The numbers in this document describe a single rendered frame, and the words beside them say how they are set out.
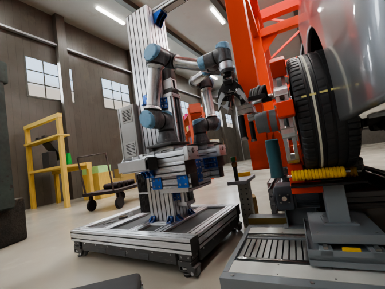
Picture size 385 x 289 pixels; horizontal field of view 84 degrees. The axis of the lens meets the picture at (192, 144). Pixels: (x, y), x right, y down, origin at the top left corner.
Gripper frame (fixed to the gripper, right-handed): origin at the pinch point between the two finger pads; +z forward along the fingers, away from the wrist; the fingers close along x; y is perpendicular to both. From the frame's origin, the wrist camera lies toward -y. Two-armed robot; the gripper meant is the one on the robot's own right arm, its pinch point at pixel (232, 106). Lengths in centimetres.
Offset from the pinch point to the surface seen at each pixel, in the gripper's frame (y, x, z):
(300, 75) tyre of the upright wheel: 0.7, -33.4, -7.5
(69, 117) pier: 447, 594, -182
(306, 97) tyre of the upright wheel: -2.7, -33.6, 3.7
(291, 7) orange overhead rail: 322, -104, -224
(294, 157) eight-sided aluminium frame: 17.3, -26.2, 31.2
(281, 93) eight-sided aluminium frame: 4.1, -24.1, -2.3
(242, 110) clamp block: 14.0, -3.3, 0.1
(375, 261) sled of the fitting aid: 2, -48, 79
